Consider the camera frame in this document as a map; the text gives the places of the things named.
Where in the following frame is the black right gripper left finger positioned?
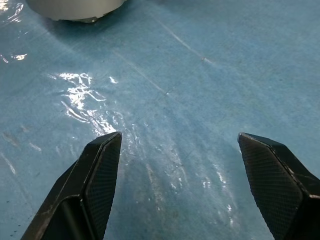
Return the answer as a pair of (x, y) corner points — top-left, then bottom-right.
(20, 131), (123, 240)

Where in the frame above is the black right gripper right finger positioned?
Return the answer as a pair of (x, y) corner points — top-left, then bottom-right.
(237, 132), (320, 240)

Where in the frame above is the grey cylindrical motor housing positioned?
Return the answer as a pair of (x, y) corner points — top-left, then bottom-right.
(24, 0), (126, 25)

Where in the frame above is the blue plastic-covered table mat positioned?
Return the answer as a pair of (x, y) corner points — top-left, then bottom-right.
(0, 0), (320, 240)

